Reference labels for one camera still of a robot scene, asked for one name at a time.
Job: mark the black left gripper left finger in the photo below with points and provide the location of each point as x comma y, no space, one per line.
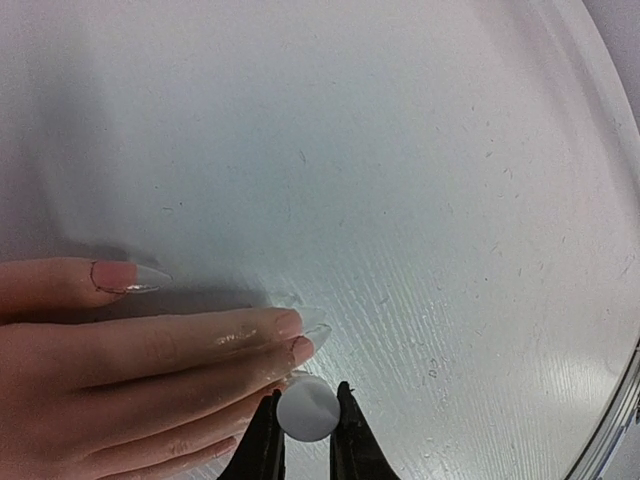
260,454

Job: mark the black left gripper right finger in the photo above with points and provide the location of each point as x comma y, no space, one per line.
354,451

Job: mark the white nail polish cap brush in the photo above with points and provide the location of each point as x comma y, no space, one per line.
308,410

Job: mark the mannequin hand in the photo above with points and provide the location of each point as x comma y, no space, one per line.
137,398

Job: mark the aluminium back table rail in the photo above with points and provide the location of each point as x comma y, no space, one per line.
621,414

